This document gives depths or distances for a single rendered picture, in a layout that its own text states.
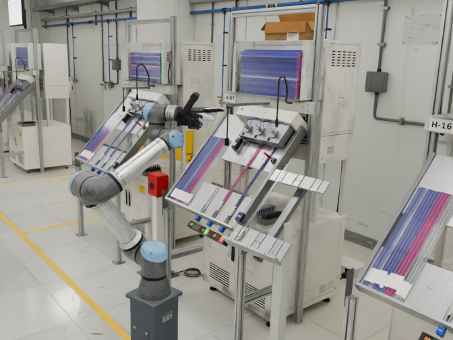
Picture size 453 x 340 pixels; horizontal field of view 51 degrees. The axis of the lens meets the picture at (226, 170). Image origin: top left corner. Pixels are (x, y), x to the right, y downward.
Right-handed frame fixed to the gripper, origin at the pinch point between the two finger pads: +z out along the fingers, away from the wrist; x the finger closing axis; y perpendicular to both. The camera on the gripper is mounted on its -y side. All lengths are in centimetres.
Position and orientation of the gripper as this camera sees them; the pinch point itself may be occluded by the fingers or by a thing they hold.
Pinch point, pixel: (220, 113)
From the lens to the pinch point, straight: 208.2
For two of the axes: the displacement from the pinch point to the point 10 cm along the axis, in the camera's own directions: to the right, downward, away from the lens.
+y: -0.2, 9.2, 3.9
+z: 9.6, 1.2, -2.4
